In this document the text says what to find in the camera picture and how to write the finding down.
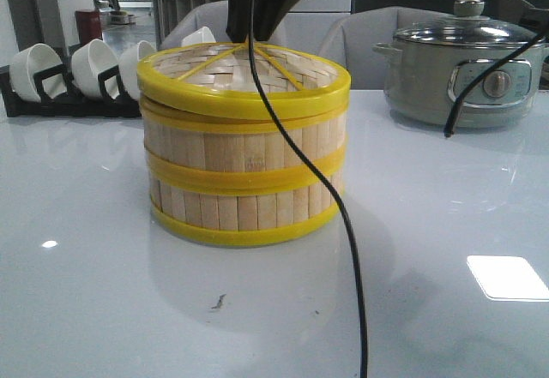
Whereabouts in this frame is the right grey chair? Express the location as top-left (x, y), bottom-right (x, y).
top-left (318, 6), bottom-right (445, 90)

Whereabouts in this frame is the woven bamboo steamer lid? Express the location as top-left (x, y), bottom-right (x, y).
top-left (136, 43), bottom-right (351, 120)

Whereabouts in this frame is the left grey chair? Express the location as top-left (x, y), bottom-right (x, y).
top-left (159, 1), bottom-right (232, 51)

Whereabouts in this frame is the bamboo steamer drawer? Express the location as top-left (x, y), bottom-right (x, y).
top-left (149, 174), bottom-right (339, 247)
top-left (140, 96), bottom-right (348, 195)

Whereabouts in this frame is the black dish rack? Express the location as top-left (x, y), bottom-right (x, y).
top-left (1, 63), bottom-right (141, 118)

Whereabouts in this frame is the white bowl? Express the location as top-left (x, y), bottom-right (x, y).
top-left (118, 40), bottom-right (156, 100)
top-left (9, 43), bottom-right (62, 103)
top-left (71, 39), bottom-right (118, 99)
top-left (180, 26), bottom-right (216, 46)

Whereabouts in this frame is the right black cable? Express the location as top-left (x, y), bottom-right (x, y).
top-left (247, 0), bottom-right (549, 378)

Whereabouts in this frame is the glass pot lid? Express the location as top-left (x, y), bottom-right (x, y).
top-left (393, 0), bottom-right (535, 49)

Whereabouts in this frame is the red bin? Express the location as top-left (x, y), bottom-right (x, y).
top-left (75, 9), bottom-right (102, 46)

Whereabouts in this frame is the grey chair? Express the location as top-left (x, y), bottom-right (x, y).
top-left (318, 6), bottom-right (445, 90)
top-left (159, 1), bottom-right (232, 51)

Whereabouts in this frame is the grey electric cooking pot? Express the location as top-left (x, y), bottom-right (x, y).
top-left (372, 39), bottom-right (548, 129)

